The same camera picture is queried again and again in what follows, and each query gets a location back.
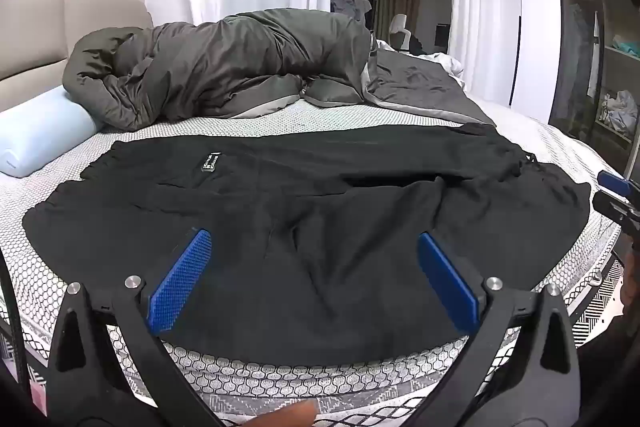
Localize pile of grey clothes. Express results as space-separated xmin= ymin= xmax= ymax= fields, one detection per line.
xmin=331 ymin=0 xmax=373 ymax=28

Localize white office chair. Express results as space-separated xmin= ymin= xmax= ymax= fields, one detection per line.
xmin=389 ymin=13 xmax=414 ymax=54

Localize white hexagon-pattern mattress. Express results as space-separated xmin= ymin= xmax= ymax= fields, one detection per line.
xmin=0 ymin=93 xmax=640 ymax=427

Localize light blue pillow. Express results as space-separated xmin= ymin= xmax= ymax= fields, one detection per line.
xmin=0 ymin=86 xmax=105 ymax=179

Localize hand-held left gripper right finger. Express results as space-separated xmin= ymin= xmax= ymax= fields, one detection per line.
xmin=409 ymin=231 xmax=582 ymax=427

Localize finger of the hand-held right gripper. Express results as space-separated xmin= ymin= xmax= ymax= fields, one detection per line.
xmin=596 ymin=169 xmax=640 ymax=200
xmin=592 ymin=191 xmax=640 ymax=234

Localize white crumpled cloth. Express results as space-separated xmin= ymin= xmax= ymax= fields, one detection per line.
xmin=599 ymin=89 xmax=638 ymax=132

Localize person's left hand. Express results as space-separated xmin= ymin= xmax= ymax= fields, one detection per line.
xmin=252 ymin=398 xmax=317 ymax=427

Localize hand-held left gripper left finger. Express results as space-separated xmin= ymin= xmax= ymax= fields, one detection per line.
xmin=46 ymin=227 xmax=226 ymax=427

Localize black pants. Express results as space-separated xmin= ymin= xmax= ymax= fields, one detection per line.
xmin=22 ymin=123 xmax=591 ymax=367

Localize dark open wardrobe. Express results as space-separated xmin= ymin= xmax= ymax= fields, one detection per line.
xmin=545 ymin=0 xmax=640 ymax=185

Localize dark grey duvet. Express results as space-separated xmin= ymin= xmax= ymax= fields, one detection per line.
xmin=62 ymin=8 xmax=496 ymax=132

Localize teal folded cloth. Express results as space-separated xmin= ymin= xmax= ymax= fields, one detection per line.
xmin=611 ymin=33 xmax=638 ymax=55

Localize beige padded headboard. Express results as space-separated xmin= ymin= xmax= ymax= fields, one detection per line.
xmin=0 ymin=0 xmax=154 ymax=112

